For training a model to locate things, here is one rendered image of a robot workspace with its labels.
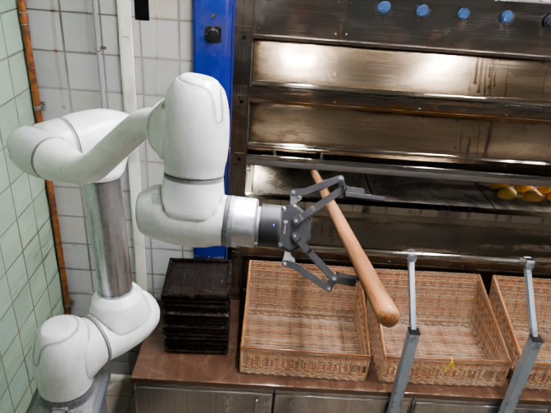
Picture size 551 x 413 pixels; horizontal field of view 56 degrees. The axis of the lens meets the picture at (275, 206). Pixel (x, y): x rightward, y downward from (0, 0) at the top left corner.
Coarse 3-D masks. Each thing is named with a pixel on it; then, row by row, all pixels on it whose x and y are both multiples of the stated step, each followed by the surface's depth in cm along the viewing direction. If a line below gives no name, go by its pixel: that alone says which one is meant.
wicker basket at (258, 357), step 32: (256, 288) 254; (288, 288) 254; (320, 288) 254; (352, 288) 254; (256, 320) 252; (288, 320) 254; (320, 320) 256; (352, 320) 257; (256, 352) 218; (288, 352) 217; (320, 352) 217; (352, 352) 218
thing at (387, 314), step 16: (320, 176) 196; (320, 192) 167; (336, 208) 134; (336, 224) 120; (352, 240) 102; (352, 256) 94; (368, 272) 83; (368, 288) 77; (384, 288) 76; (384, 304) 69; (384, 320) 68
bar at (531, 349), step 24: (408, 264) 209; (528, 264) 208; (408, 288) 207; (528, 288) 207; (528, 312) 206; (408, 336) 200; (528, 336) 203; (408, 360) 204; (528, 360) 204; (504, 408) 218
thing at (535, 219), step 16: (304, 208) 241; (352, 208) 240; (368, 208) 240; (384, 208) 240; (400, 208) 240; (416, 208) 240; (432, 208) 242; (448, 208) 243; (464, 208) 244; (480, 208) 245; (496, 208) 247; (544, 224) 244
